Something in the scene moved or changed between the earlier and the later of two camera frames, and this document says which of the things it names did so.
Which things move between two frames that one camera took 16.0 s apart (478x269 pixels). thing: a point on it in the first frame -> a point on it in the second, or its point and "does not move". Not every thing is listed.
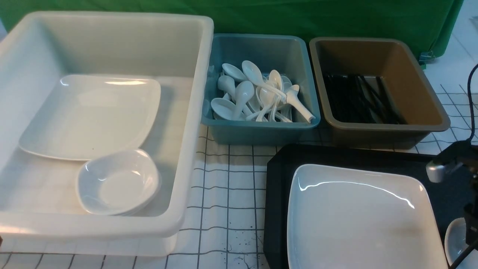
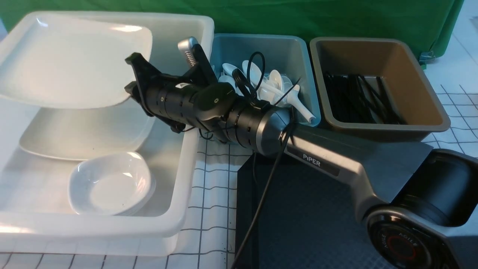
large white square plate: (341, 218) -> (71, 59)
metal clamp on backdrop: (426, 57) does not move
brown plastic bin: (375, 93) does not move
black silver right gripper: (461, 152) -> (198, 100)
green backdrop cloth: (431, 24) does not move
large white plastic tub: (101, 113) does not move
